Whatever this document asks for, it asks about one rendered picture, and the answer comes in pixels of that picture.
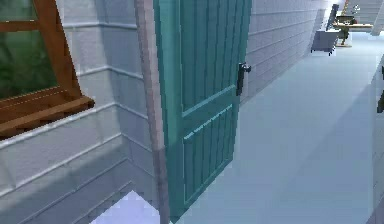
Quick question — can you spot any black door handle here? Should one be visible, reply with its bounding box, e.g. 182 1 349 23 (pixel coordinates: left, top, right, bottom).
235 61 252 97

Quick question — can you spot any brown wooden framed window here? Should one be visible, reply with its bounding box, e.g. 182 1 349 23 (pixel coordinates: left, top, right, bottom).
0 0 96 141

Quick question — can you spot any teal panelled room door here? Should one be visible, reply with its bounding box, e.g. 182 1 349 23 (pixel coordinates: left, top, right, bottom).
153 0 253 224

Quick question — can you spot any light wooden round table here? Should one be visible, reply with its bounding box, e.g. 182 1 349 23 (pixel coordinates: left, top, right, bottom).
332 14 374 48

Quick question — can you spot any grey low cabinet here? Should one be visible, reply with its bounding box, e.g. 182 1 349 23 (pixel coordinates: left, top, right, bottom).
310 29 342 56

